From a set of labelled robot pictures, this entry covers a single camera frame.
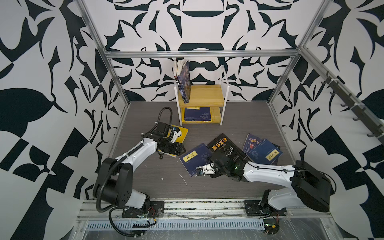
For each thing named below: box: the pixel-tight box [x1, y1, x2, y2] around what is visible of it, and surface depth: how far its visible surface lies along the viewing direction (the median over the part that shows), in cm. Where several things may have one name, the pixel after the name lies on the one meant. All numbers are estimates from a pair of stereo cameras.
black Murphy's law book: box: [206, 133, 248, 166], surface depth 96 cm
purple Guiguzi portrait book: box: [177, 59, 192, 104], surface depth 85 cm
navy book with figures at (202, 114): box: [184, 107, 211, 121], surface depth 107 cm
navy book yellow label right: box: [246, 139, 283, 165], surface depth 93 cm
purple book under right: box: [242, 133, 266, 154], surface depth 98 cm
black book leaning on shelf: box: [173, 58, 183, 91], surface depth 81 cm
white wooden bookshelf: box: [174, 65, 230, 127], surface depth 105 cm
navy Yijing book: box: [178, 143, 213, 177], surface depth 93 cm
